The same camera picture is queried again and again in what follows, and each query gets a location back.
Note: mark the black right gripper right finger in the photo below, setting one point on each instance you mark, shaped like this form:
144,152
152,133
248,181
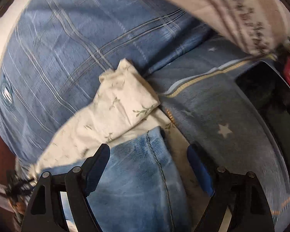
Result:
242,193

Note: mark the blue denim jeans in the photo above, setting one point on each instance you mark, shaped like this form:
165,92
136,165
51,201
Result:
140,188

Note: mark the cream leaf-print cloth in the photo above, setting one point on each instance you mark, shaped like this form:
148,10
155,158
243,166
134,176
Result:
124,107

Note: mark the grey-blue star bedsheet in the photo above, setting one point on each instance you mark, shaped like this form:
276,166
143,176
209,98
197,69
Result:
198,91

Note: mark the blue plaid blanket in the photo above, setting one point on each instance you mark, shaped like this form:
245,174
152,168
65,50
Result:
59,48

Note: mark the beige patterned pillow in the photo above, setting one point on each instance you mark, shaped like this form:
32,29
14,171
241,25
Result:
255,26

